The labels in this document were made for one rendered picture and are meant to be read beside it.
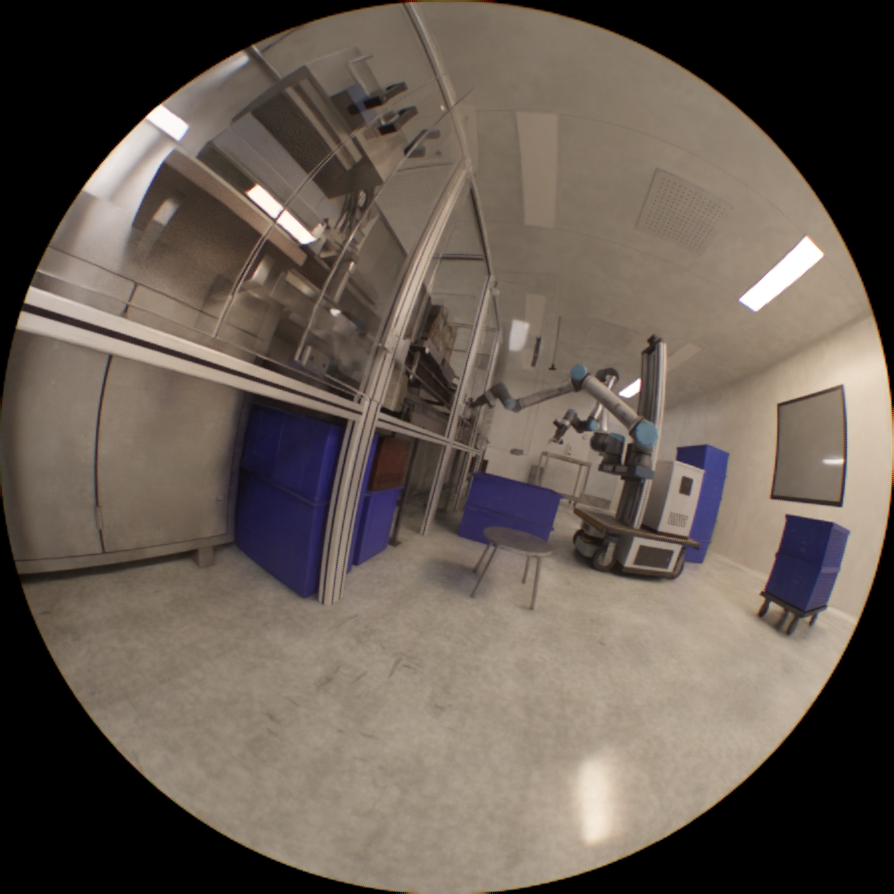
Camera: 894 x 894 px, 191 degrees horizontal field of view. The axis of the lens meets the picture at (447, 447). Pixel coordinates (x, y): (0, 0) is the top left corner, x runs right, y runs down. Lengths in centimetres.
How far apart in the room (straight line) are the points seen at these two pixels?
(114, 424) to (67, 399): 14
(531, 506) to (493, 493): 25
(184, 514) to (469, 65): 250
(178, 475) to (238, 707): 53
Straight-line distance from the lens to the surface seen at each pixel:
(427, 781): 59
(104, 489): 75
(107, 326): 38
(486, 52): 219
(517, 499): 170
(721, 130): 241
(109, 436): 72
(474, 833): 58
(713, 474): 335
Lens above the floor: 55
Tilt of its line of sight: level
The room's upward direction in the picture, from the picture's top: 14 degrees clockwise
